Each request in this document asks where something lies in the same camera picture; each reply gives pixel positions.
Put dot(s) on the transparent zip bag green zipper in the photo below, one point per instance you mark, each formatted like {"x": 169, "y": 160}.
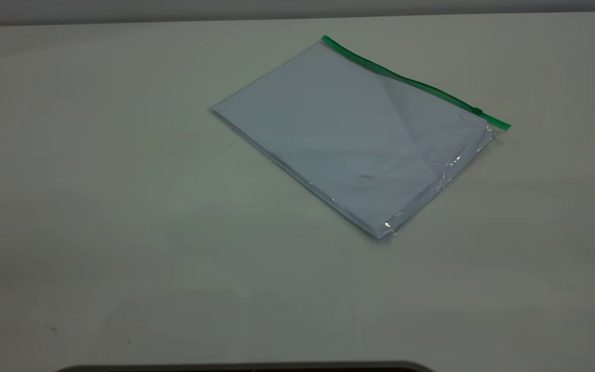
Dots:
{"x": 349, "y": 129}

